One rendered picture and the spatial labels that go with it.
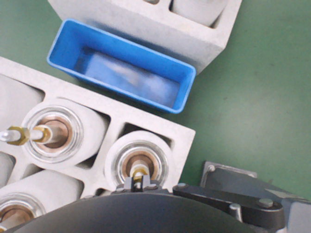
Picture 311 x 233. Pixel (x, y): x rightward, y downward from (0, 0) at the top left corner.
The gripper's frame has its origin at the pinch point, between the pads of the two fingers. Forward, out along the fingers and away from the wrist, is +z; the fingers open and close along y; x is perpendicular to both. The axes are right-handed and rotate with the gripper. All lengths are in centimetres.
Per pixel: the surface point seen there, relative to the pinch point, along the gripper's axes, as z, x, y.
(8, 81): 12.9, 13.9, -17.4
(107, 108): 17.5, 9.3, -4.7
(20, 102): 13.5, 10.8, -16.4
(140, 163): 8.0, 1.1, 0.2
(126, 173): 10.3, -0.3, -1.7
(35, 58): 35, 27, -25
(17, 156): 17.6, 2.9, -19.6
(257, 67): 35, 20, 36
